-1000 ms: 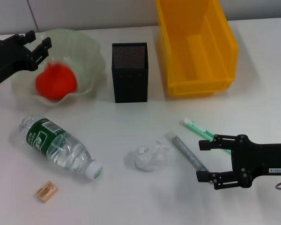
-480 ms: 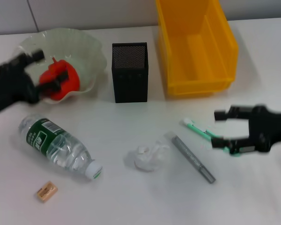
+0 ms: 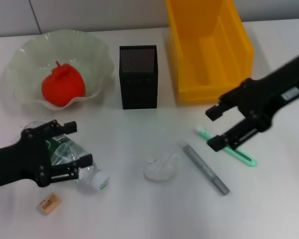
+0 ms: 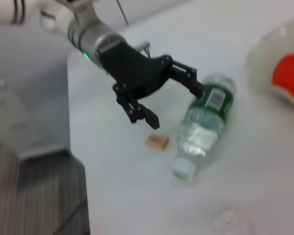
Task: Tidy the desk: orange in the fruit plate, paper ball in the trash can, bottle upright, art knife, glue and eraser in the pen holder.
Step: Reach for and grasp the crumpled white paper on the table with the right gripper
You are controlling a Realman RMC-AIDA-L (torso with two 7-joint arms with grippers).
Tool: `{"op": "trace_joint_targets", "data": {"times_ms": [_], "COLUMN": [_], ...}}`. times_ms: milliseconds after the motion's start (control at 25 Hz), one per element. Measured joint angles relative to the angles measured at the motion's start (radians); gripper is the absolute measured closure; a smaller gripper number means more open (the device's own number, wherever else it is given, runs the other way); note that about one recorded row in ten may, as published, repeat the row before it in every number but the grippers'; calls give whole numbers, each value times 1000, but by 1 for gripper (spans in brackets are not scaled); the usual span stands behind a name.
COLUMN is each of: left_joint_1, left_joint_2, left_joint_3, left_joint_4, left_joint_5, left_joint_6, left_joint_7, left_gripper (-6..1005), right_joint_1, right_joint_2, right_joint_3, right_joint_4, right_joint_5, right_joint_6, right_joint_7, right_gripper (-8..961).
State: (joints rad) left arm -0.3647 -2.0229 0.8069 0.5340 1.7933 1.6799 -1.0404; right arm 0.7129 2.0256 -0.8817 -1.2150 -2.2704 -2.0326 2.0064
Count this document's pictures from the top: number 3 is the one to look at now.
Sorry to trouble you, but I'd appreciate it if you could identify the orange toy fruit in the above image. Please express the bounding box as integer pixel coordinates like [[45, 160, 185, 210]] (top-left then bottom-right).
[[41, 60, 86, 108]]

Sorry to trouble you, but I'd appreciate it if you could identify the mint green utility knife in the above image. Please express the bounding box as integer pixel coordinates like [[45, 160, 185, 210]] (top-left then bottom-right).
[[195, 126, 259, 168]]

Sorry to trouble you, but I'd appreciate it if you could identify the yellow plastic bin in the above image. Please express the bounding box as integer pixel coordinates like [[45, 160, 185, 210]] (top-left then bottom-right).
[[165, 0, 255, 103]]

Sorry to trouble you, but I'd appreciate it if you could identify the grey marker pen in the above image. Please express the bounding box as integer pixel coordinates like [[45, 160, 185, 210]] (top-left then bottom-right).
[[179, 141, 230, 196]]

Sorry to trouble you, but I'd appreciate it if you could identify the black mesh pen holder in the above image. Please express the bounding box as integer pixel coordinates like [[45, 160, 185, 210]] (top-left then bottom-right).
[[119, 45, 158, 110]]

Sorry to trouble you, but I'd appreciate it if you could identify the wavy green glass fruit plate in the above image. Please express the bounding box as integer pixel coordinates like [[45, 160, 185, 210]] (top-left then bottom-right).
[[5, 29, 115, 111]]

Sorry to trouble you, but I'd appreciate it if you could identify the clear green-label water bottle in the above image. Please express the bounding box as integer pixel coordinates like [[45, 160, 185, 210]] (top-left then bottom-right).
[[26, 120, 110, 194]]

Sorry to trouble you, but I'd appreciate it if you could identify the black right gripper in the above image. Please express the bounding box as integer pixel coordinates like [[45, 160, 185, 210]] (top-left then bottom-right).
[[205, 51, 299, 152]]

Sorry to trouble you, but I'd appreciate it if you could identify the small tan eraser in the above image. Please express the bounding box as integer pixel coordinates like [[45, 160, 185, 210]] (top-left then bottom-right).
[[36, 192, 63, 216]]

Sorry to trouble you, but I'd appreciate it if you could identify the white paper ball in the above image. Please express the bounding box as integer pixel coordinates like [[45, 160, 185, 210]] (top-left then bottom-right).
[[143, 148, 181, 183]]

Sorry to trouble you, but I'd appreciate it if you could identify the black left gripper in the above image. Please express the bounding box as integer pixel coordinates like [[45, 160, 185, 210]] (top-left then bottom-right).
[[0, 119, 93, 190]]

